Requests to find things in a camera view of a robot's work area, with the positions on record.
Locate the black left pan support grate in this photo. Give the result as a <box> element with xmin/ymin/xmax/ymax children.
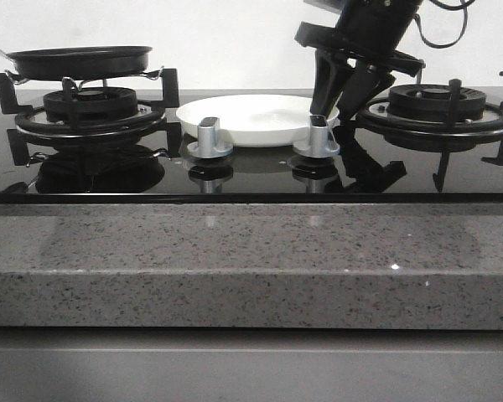
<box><xmin>0</xmin><ymin>68</ymin><xmax>179</xmax><ymax>166</ymax></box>

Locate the grey cabinet front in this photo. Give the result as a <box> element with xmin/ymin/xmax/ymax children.
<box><xmin>0</xmin><ymin>327</ymin><xmax>503</xmax><ymax>401</ymax></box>

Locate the black right pan support grate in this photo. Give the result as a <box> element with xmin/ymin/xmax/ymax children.
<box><xmin>356</xmin><ymin>71</ymin><xmax>503</xmax><ymax>192</ymax></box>

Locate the chrome wire pan reducer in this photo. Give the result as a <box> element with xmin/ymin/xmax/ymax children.
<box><xmin>3</xmin><ymin>66</ymin><xmax>167</xmax><ymax>89</ymax></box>

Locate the white ceramic plate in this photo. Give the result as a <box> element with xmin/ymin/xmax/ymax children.
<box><xmin>175</xmin><ymin>94</ymin><xmax>340</xmax><ymax>148</ymax></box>

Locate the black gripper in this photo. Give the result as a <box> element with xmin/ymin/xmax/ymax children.
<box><xmin>295</xmin><ymin>0</ymin><xmax>423</xmax><ymax>124</ymax></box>

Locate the black glass cooktop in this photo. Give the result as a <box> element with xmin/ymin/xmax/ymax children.
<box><xmin>0</xmin><ymin>108</ymin><xmax>503</xmax><ymax>204</ymax></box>

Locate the silver stove knob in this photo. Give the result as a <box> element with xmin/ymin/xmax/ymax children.
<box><xmin>187</xmin><ymin>116</ymin><xmax>233</xmax><ymax>159</ymax></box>
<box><xmin>293</xmin><ymin>115</ymin><xmax>340</xmax><ymax>159</ymax></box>

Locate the black gas burner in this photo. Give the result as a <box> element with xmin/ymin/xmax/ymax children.
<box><xmin>387</xmin><ymin>84</ymin><xmax>486</xmax><ymax>122</ymax></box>
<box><xmin>43</xmin><ymin>87</ymin><xmax>137</xmax><ymax>123</ymax></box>

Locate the silver left stove knob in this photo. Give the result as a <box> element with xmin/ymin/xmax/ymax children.
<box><xmin>187</xmin><ymin>116</ymin><xmax>233</xmax><ymax>159</ymax></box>

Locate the black frying pan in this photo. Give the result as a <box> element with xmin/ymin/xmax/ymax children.
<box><xmin>2</xmin><ymin>45</ymin><xmax>152</xmax><ymax>81</ymax></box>

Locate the black pan support grate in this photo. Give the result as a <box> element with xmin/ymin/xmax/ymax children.
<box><xmin>356</xmin><ymin>71</ymin><xmax>503</xmax><ymax>192</ymax></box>
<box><xmin>0</xmin><ymin>68</ymin><xmax>179</xmax><ymax>166</ymax></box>

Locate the silver right stove knob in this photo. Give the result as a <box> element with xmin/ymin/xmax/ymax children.
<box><xmin>293</xmin><ymin>115</ymin><xmax>340</xmax><ymax>159</ymax></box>

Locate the black left gas burner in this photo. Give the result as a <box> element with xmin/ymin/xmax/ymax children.
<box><xmin>43</xmin><ymin>87</ymin><xmax>137</xmax><ymax>123</ymax></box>

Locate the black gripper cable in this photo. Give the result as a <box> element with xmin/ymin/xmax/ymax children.
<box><xmin>414</xmin><ymin>0</ymin><xmax>477</xmax><ymax>49</ymax></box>

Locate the black right gas burner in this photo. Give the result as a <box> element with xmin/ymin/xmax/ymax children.
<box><xmin>387</xmin><ymin>84</ymin><xmax>486</xmax><ymax>122</ymax></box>

